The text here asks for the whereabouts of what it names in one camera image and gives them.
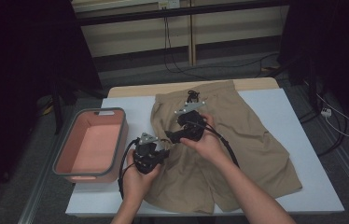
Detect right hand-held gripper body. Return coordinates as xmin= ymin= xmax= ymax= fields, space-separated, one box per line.
xmin=174 ymin=100 xmax=208 ymax=143

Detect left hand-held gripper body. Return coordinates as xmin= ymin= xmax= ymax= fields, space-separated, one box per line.
xmin=133 ymin=132 xmax=171 ymax=175

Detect pink storage basket grey rim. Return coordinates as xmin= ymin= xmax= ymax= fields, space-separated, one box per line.
xmin=51 ymin=106 xmax=130 ymax=185

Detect khaki drawstring shorts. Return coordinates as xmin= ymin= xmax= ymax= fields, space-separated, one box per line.
xmin=144 ymin=79 xmax=303 ymax=215

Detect person's right hand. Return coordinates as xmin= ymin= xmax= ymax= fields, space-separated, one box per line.
xmin=180 ymin=113 xmax=230 ymax=167

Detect person's left hand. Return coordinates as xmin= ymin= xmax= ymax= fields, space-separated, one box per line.
xmin=121 ymin=150 xmax=162 ymax=203

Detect wooden table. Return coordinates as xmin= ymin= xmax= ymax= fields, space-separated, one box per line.
xmin=106 ymin=77 xmax=280 ymax=99

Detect black metal stand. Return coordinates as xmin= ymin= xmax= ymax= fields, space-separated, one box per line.
xmin=49 ymin=78 xmax=80 ymax=134

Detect black horizontal bar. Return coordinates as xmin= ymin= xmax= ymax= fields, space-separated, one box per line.
xmin=77 ymin=1 xmax=288 ymax=26

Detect large black curtain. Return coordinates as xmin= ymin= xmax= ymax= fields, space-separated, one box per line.
xmin=0 ymin=0 xmax=102 ymax=213

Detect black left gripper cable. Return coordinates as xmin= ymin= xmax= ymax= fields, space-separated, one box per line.
xmin=118 ymin=138 xmax=141 ymax=200

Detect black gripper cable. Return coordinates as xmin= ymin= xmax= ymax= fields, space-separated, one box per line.
xmin=190 ymin=120 xmax=241 ymax=169
xmin=118 ymin=138 xmax=141 ymax=200

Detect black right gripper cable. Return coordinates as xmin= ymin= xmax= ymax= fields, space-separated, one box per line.
xmin=190 ymin=120 xmax=241 ymax=169

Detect beige wooden post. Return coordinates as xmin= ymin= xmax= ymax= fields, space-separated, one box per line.
xmin=187 ymin=0 xmax=197 ymax=66

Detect black hanging wall cable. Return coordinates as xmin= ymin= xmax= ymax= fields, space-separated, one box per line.
xmin=162 ymin=7 xmax=281 ymax=80

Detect white wall socket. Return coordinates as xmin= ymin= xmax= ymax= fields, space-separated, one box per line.
xmin=158 ymin=0 xmax=181 ymax=9

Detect white floor cable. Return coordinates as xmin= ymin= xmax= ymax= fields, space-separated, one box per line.
xmin=315 ymin=92 xmax=349 ymax=139

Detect black floor cables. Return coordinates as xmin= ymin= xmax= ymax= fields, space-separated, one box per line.
xmin=298 ymin=80 xmax=349 ymax=157

